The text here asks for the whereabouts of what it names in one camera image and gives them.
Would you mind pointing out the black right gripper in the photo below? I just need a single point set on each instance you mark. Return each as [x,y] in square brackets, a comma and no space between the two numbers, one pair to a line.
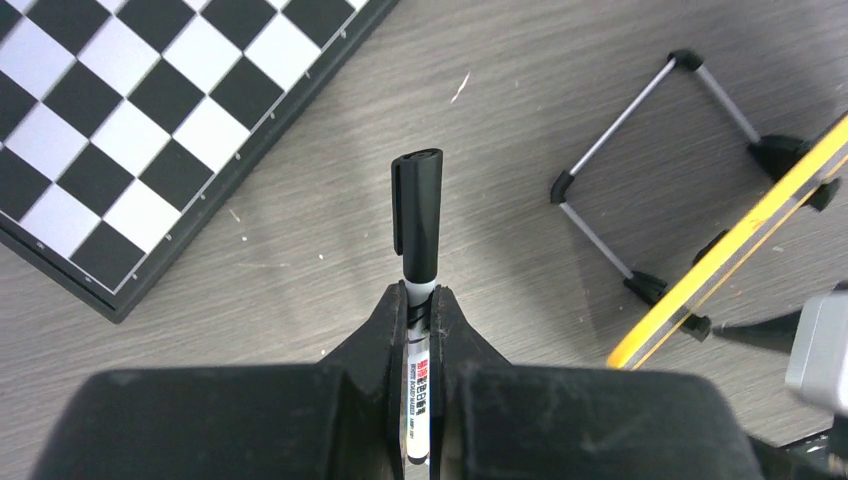
[815,339]

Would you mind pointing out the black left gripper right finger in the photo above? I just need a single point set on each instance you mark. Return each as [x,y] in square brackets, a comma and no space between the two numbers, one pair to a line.
[457,349]

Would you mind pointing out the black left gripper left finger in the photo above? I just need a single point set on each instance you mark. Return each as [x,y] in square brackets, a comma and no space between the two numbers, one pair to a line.
[368,423]

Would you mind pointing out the whiteboard marker pen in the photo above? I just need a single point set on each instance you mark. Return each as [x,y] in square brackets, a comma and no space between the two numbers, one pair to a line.
[417,388]

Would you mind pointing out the black marker cap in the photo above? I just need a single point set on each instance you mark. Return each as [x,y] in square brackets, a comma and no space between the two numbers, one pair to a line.
[416,182]

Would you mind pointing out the yellow framed whiteboard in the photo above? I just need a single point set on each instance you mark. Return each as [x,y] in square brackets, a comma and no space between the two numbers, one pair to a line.
[810,182]

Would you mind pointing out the black white chessboard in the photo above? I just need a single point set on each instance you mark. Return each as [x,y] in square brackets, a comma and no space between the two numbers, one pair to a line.
[125,125]

